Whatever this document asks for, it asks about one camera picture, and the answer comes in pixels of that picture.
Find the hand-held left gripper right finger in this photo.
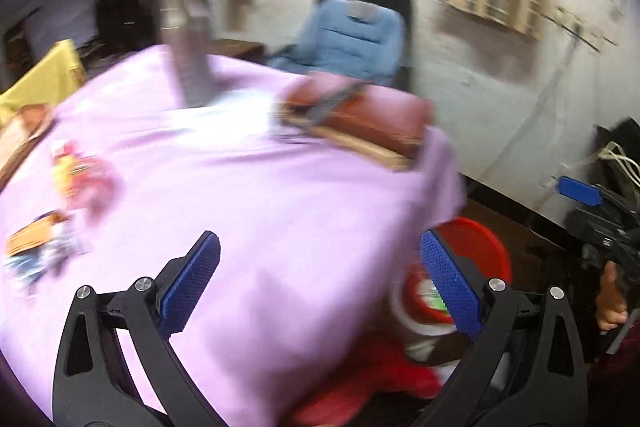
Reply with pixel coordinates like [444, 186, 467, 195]
[419, 229, 588, 427]

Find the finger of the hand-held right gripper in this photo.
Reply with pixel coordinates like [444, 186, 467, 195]
[557, 176, 631, 218]

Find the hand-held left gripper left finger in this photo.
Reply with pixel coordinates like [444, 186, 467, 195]
[52, 230, 222, 427]

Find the green snack packet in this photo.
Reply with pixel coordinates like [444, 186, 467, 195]
[420, 282, 448, 315]

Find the red plastic bucket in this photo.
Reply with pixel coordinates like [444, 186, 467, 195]
[400, 217, 513, 338]

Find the clear cup with red wrappers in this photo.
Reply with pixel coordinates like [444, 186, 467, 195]
[70, 157, 123, 218]

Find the clear bag with orange snack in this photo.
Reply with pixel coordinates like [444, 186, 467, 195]
[5, 227, 93, 295]

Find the small clear plastic cup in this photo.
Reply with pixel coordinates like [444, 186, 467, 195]
[50, 138, 76, 160]

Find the person's right forearm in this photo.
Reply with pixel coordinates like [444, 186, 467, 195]
[590, 322, 640, 413]

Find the person's right hand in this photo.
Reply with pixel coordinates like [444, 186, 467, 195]
[596, 259, 631, 333]

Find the black bag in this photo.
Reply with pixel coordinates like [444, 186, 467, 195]
[595, 117, 640, 208]

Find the red cloth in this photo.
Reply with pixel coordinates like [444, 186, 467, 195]
[295, 332, 446, 427]

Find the thin wooden board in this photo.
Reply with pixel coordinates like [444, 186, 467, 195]
[275, 107, 426, 172]

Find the brown leather wallet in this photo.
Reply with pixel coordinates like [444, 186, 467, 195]
[280, 74, 436, 158]

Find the silver metal bottle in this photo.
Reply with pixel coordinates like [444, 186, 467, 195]
[152, 0, 216, 108]

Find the brown beige pillow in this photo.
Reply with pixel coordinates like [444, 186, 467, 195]
[0, 104, 56, 188]

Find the yellow cloth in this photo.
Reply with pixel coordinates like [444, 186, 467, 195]
[0, 39, 86, 122]

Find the blue seat cushion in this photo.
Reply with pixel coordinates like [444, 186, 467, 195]
[267, 0, 408, 88]

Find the black backpack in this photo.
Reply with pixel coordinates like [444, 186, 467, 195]
[95, 0, 143, 45]

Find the white cable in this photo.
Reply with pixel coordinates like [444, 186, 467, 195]
[597, 142, 640, 188]

